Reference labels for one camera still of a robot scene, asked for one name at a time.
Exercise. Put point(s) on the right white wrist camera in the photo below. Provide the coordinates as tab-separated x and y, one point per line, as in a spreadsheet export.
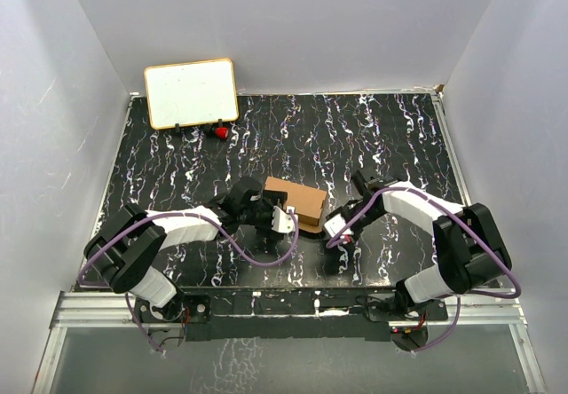
337	231

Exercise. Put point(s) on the brown cardboard box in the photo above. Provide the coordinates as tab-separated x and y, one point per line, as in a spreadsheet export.
309	202

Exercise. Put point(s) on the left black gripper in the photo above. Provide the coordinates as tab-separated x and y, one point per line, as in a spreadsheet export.
270	200

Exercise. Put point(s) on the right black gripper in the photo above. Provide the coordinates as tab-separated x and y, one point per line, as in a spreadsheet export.
356	232

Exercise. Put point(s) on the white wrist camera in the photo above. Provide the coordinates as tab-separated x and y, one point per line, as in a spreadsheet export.
284	219
337	231

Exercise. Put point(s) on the aluminium frame rail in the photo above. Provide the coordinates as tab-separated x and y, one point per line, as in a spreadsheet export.
95	347

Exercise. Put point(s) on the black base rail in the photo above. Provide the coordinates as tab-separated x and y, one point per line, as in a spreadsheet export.
208	314

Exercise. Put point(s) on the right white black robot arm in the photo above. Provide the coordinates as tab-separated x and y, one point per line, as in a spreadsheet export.
469	248

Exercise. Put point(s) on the red black stamp toy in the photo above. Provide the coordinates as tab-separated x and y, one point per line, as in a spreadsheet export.
219	130

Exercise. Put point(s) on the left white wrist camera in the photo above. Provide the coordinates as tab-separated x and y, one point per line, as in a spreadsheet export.
284	219

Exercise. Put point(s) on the white board orange frame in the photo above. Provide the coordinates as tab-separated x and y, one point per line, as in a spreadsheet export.
190	94

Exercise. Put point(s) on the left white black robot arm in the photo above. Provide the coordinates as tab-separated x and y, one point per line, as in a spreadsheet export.
123	250

